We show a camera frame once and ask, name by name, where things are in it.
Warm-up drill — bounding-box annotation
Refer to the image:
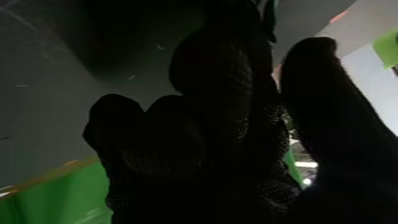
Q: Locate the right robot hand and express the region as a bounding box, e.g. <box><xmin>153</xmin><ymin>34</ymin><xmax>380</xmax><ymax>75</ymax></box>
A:
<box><xmin>80</xmin><ymin>0</ymin><xmax>398</xmax><ymax>224</ymax></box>

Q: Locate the dark mat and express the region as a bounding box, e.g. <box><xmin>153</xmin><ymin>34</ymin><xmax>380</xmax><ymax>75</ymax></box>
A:
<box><xmin>0</xmin><ymin>0</ymin><xmax>361</xmax><ymax>194</ymax></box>

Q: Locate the white sheet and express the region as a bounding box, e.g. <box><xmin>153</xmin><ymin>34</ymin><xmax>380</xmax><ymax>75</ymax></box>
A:
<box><xmin>316</xmin><ymin>0</ymin><xmax>398</xmax><ymax>58</ymax></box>

